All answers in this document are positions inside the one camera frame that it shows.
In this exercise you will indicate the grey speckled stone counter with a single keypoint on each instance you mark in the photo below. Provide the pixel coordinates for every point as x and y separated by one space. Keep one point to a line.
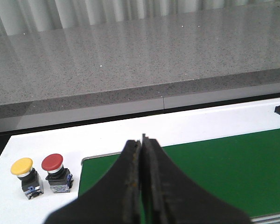
75 74

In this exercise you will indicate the yellow push button rear left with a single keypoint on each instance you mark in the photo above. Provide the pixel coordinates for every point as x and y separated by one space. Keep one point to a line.
31 182

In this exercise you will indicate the green conveyor belt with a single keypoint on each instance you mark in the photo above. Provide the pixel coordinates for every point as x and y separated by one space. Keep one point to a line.
243 170

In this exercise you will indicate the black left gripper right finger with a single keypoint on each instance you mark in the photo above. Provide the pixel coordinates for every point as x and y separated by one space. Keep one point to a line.
170 197

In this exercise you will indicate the red push button rear right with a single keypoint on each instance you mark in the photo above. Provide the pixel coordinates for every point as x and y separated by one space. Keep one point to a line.
60 179

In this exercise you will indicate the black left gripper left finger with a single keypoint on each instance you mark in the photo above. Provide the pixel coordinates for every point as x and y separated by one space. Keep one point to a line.
114 199

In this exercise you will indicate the aluminium conveyor side rail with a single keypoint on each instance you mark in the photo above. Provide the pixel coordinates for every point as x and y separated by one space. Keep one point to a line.
267 219

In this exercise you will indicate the white pleated curtain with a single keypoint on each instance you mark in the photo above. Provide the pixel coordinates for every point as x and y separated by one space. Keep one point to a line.
21 17

